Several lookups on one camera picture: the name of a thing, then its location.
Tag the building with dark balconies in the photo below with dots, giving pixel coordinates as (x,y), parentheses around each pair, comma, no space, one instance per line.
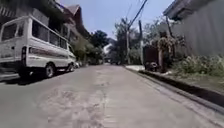
(56,16)

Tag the leaning dark pole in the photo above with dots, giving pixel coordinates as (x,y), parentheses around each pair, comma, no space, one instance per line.
(140,40)

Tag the concrete kerb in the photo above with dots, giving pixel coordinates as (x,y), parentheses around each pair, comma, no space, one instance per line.
(186,88)

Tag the grass verge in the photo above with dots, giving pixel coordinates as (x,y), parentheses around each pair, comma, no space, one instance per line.
(203,81)

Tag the grey concrete road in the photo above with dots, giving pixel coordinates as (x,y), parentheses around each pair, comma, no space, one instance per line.
(110,100)

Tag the row of trees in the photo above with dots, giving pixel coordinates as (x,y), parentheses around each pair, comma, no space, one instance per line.
(100,43)

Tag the white van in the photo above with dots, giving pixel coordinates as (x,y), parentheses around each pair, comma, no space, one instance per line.
(40,50)

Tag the utility pole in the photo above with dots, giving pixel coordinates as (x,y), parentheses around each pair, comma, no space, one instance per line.
(128,45)

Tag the green bushes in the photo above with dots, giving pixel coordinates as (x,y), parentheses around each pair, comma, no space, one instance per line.
(200,65)

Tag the grey corrugated wall building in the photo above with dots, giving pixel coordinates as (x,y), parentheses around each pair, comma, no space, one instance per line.
(200,30)

